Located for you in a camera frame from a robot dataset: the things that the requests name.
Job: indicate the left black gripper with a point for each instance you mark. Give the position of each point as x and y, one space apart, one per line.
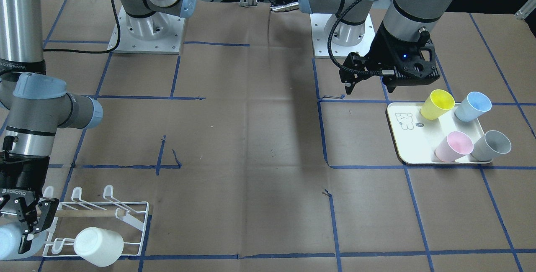
382 49

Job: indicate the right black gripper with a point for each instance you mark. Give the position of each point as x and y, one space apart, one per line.
21 174

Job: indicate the light blue cup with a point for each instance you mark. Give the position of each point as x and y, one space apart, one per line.
473 106
10 241

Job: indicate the pale green cup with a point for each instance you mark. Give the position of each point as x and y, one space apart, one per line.
99 246

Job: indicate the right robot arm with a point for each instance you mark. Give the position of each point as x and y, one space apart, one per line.
38 106

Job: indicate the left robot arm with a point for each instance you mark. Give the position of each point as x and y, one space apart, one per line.
403 19

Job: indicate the yellow cup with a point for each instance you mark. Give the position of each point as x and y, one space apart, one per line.
438 103

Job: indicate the pink cup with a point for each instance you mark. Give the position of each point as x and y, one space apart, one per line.
455 145

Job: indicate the grey cup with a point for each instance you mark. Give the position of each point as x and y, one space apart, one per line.
491 145

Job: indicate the cream serving tray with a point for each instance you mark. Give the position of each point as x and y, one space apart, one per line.
416 137

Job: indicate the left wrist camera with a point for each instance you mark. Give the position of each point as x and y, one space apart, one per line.
356 68

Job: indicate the white wire cup rack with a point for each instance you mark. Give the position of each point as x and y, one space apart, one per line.
129 219

